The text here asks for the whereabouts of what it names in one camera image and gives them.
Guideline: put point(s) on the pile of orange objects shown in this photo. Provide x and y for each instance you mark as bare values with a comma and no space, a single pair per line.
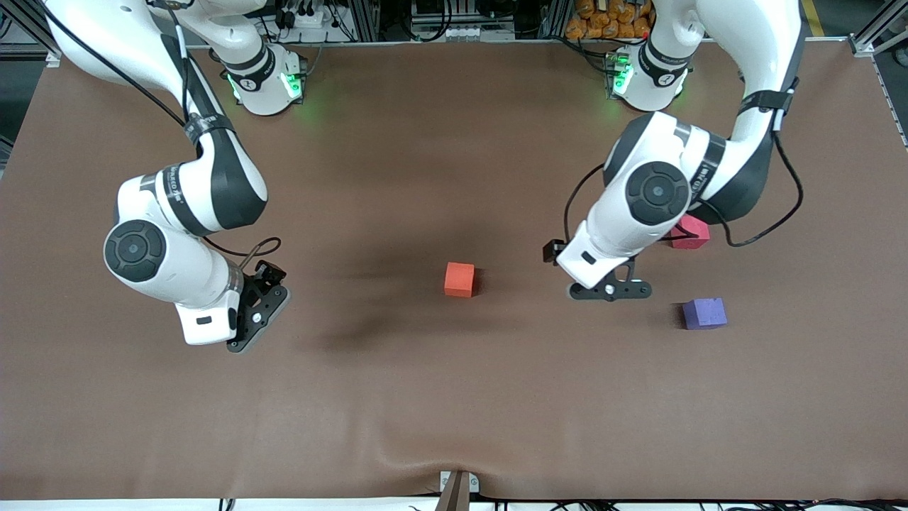
603,21

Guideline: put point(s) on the white power strip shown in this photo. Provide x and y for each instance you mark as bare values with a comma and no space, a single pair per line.
305,18

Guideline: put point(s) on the purple foam block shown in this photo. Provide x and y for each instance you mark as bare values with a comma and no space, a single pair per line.
704,314

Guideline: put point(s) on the orange foam block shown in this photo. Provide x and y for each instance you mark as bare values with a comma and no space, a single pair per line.
459,279

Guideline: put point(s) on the red foam block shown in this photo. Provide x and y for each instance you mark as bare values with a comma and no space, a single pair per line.
694,234

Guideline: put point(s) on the aluminium frame profile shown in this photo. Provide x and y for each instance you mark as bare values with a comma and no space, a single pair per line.
876,28
553,18
363,20
28,32

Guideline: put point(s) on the table edge clamp bar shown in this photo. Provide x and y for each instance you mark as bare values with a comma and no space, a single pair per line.
457,493

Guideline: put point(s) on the white connector strip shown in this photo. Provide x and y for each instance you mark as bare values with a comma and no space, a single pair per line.
468,32

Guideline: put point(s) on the smooth table cover mat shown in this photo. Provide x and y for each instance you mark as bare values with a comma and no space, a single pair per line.
454,390

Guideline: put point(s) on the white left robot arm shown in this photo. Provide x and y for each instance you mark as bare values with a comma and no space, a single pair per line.
681,142

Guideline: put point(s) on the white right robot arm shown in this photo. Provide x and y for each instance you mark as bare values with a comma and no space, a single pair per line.
138,252

